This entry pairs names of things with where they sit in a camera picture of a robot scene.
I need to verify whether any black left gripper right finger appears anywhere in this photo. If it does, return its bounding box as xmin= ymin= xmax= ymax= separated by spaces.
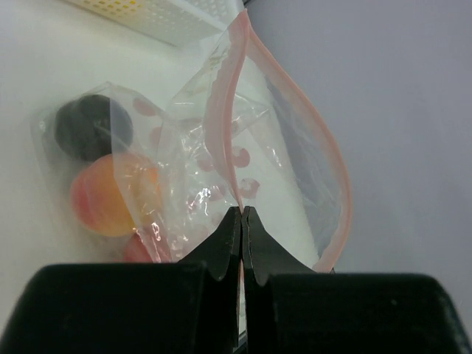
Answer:
xmin=241 ymin=206 xmax=471 ymax=353

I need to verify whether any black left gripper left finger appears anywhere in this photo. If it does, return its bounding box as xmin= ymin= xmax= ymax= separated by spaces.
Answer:
xmin=1 ymin=207 xmax=241 ymax=353

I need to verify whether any red fake strawberry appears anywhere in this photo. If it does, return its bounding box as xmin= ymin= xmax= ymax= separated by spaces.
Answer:
xmin=123 ymin=234 xmax=172 ymax=263

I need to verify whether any clear zip top bag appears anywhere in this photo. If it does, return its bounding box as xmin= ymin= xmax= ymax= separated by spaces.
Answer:
xmin=30 ymin=11 xmax=352 ymax=272

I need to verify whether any orange peach fake fruit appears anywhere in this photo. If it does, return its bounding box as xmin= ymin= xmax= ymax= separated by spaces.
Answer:
xmin=69 ymin=153 xmax=162 ymax=237

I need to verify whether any dark purple fake plum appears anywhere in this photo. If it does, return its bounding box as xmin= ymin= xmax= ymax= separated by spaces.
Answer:
xmin=53 ymin=94 xmax=133 ymax=162

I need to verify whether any white plastic basket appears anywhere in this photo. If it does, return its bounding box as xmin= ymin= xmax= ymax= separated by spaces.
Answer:
xmin=70 ymin=0 xmax=243 ymax=46

